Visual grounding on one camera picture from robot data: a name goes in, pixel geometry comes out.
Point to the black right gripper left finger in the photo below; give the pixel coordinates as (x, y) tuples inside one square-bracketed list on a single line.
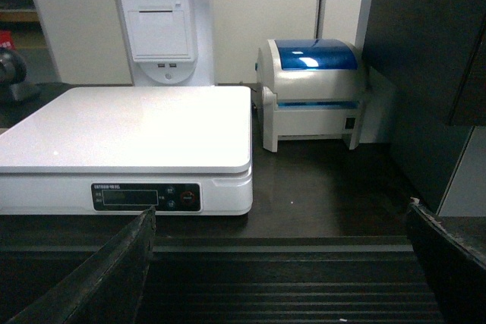
[(107, 287)]

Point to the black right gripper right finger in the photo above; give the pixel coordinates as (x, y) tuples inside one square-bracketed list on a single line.
[(451, 252)]

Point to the black checkout counter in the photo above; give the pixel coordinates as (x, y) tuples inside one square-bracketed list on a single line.
[(324, 241)]

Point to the white checkout scale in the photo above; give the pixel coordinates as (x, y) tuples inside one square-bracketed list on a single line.
[(121, 150)]

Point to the black barcode scanner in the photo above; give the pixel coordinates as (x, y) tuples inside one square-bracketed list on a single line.
[(15, 87)]

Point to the white blue label printer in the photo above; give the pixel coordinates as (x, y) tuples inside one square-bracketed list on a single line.
[(310, 89)]

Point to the red fire extinguisher box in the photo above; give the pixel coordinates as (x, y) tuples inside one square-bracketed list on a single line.
[(6, 40)]

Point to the white POS terminal stand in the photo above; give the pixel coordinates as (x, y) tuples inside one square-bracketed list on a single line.
[(168, 42)]

